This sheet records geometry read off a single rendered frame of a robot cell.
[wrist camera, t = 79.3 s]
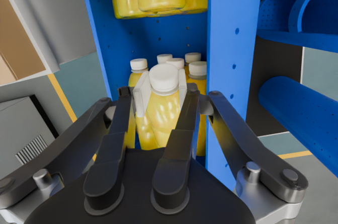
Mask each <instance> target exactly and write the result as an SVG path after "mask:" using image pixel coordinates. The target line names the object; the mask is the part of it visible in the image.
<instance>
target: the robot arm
mask: <svg viewBox="0 0 338 224"><path fill-rule="evenodd" d="M117 90H118V94H119V99H118V100H116V101H112V100H111V98H108V97H104V98H101V99H99V100H97V101H96V102H95V103H94V104H93V105H92V106H91V107H90V108H89V109H88V110H87V111H86V112H85V113H84V114H83V115H82V116H80V117H79V118H78V119H77V120H76V121H75V122H74V123H73V124H72V125H71V126H70V127H68V128H67V129H66V130H65V131H64V132H63V133H62V134H61V135H60V136H59V137H58V138H56V139H55V140H54V141H53V142H52V143H51V144H50V145H49V146H48V147H47V148H46V149H45V150H43V151H42V152H41V153H40V154H39V155H38V156H36V157H35V158H33V159H31V160H30V161H28V162H27V163H25V164H24V165H22V166H21V167H19V168H18V169H16V170H14V171H13V172H11V173H10V174H8V175H7V176H5V177H4V178H2V179H1V180H0V214H1V215H2V216H3V218H4V219H5V220H6V221H7V223H8V224H294V223H295V221H296V218H297V215H298V212H299V210H300V207H301V204H302V202H303V199H304V196H305V194H306V191H307V188H308V180H307V179H306V177H305V176H304V175H303V174H302V173H301V172H300V171H298V170H297V169H296V168H294V167H293V166H292V165H290V164H289V163H287V162H286V161H285V160H283V159H282V158H280V157H279V156H278V155H276V154H275V153H273V152H272V151H271V150H269V149H268V148H266V147H265V146H264V145H263V144H262V142H261V141H260V140H259V139H258V137H257V136H256V135H255V134H254V132H253V131H252V130H251V129H250V127H249V126H248V125H247V124H246V122H245V121H244V120H243V119H242V117H241V116H240V115H239V114H238V112H237V111H236V110H235V109H234V107H233V106H232V105H231V104H230V102H229V101H228V100H227V99H226V97H225V96H224V95H223V94H222V93H221V92H220V91H210V92H208V95H202V94H200V91H199V90H198V87H197V84H196V83H186V76H185V69H183V68H180V69H179V97H180V115H179V118H178V121H177V124H176V127H175V129H172V130H171V133H170V136H169V138H168V141H167V144H166V147H160V148H156V149H152V150H141V149H137V148H135V129H136V115H137V116H138V117H144V115H145V111H146V108H147V104H148V101H149V98H150V94H151V84H150V79H149V71H144V72H143V73H142V75H141V77H140V79H139V81H138V82H137V84H136V86H135V87H130V86H123V87H119V88H118V89H117ZM135 113H136V114H135ZM200 114H202V115H208V120H209V122H210V124H211V127H212V129H213V131H214V133H215V136H216V138H217V140H218V143H219V145H220V147H221V149H222V152H223V154H224V156H225V158H226V161H227V163H228V165H229V167H230V170H231V172H232V174H233V176H234V178H235V180H236V187H235V190H236V193H237V195H238V196H237V195H235V194H234V193H233V192H232V191H231V190H230V189H228V188H227V187H226V186H225V185H224V184H223V183H222V182H220V181H219V180H218V179H217V178H216V177H215V176H213V175H212V174H211V173H210V172H209V171H208V170H206V169H205V168H204V167H203V166H202V165H201V164H200V163H198V162H197V161H196V151H197V141H198V132H199V123H200ZM98 149H99V150H98ZM97 150H98V153H97V156H96V159H95V162H94V164H93V165H91V166H90V168H89V170H88V171H86V172H85V173H84V174H82V172H83V171H84V169H85V168H86V167H87V165H88V164H89V162H90V161H91V159H92V158H93V156H94V155H95V153H96V152H97ZM81 174H82V175H81Z"/></svg>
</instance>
